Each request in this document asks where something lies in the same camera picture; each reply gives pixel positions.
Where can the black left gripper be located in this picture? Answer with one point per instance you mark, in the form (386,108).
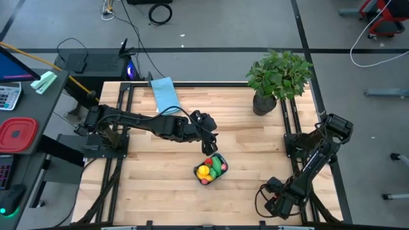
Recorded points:
(206,123)

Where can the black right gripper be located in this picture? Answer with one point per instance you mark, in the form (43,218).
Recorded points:
(274,184)

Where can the green toy pea pod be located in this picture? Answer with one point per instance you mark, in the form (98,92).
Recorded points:
(216,166)

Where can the blue-grey plastic bin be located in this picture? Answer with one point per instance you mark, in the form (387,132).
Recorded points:
(215,175)

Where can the small yellow toy fruit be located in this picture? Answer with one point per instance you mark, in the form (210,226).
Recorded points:
(209,178)

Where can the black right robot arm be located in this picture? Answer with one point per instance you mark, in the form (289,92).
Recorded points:
(314,159)

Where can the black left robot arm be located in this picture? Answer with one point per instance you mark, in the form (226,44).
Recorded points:
(143,123)

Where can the light blue folded cloth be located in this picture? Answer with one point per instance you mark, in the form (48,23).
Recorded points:
(164,92)

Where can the green potted plant black pot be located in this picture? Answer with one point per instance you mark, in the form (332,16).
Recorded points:
(278,76)

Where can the black wifi antenna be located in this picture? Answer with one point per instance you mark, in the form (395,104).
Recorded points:
(124,48)

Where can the black computer tower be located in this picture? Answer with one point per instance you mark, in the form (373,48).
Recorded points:
(102,64)

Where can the grey metal chair leg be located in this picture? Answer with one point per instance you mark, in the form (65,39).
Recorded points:
(386,92)
(396,196)
(397,157)

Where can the small black controller box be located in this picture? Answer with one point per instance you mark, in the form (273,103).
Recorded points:
(79,131)

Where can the black power adapter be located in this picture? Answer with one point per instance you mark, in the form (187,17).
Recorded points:
(80,63)

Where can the mint green stapler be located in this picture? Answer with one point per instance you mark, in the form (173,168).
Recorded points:
(44,81)

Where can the black side desk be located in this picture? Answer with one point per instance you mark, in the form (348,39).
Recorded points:
(35,105)

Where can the red container lid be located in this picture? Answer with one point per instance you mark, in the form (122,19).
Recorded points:
(25,134)

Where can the red and black chair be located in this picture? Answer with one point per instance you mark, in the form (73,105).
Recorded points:
(388,30)

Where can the grey desk calculator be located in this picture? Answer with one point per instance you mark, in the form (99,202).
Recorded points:
(9,96)

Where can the computer monitor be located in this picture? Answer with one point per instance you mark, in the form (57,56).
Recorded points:
(12,68)

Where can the black keyboard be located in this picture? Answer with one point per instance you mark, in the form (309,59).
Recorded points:
(4,172)

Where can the black computer mouse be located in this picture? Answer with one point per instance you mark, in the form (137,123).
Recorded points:
(12,198)

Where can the black aluminium table frame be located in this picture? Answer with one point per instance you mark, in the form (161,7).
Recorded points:
(207,84)

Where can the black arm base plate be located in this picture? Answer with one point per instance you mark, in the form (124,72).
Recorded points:
(96,150)
(289,147)

